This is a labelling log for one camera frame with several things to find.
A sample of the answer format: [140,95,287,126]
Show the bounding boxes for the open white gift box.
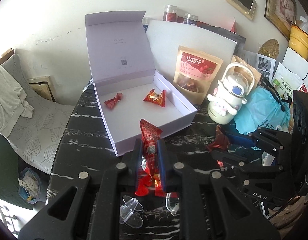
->
[85,11,197,156]

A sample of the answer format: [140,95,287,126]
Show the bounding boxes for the yellow plastic container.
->
[289,25,308,60]

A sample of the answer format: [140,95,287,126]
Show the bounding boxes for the ornate wooden picture frame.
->
[265,0,296,39]

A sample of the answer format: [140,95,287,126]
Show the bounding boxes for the wooden frame on floor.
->
[27,75,56,102]

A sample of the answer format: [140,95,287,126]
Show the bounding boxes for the grey cloth on chair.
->
[0,64,34,138]

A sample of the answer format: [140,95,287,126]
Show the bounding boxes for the grey leaf pattern chair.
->
[2,54,74,174]

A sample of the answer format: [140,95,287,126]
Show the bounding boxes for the large red gold snack bag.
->
[206,125,230,152]

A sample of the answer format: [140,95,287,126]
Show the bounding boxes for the woven straw fan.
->
[258,39,279,59]

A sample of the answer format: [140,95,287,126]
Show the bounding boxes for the blue waste basket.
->
[18,167,42,204]

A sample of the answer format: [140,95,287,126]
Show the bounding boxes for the long red snack packet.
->
[135,119,166,197]

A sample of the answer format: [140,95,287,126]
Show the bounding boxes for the small red candy packet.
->
[104,93,123,109]

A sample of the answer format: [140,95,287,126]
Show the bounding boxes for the red gold candy packet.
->
[143,89,166,107]

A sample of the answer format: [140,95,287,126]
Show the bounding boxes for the hawthorn snack pouch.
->
[173,46,223,105]

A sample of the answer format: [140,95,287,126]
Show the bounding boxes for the green white tea bag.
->
[271,63,303,100]

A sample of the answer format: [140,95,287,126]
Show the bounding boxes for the light blue plastic bag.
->
[234,87,290,134]

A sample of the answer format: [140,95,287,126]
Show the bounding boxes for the brown paper pouch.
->
[231,55,262,91]

